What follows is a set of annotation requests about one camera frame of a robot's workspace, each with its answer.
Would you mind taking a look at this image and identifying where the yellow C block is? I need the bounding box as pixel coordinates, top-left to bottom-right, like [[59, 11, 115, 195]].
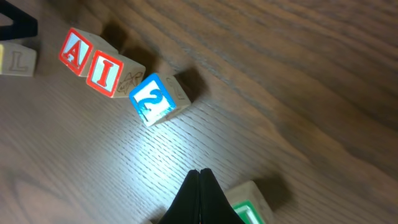
[[1, 42, 37, 77]]

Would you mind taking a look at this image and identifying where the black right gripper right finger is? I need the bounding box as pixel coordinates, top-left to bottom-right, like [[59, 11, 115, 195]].
[[200, 168, 244, 224]]

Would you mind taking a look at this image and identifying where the blue number 2 block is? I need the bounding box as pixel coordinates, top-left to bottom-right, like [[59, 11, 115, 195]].
[[129, 73, 191, 126]]

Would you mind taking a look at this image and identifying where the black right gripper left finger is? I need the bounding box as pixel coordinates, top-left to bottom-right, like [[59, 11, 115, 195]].
[[158, 170, 200, 224]]

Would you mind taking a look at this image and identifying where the red letter I block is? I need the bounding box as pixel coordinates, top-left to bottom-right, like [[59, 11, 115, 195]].
[[86, 50, 146, 98]]

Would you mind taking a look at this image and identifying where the red letter A block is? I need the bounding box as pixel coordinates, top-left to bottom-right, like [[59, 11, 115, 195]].
[[58, 27, 119, 78]]

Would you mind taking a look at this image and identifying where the green R block far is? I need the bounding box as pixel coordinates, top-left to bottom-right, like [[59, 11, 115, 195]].
[[225, 180, 274, 224]]

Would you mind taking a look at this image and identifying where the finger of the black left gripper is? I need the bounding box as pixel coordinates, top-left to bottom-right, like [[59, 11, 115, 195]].
[[1, 0, 38, 40]]

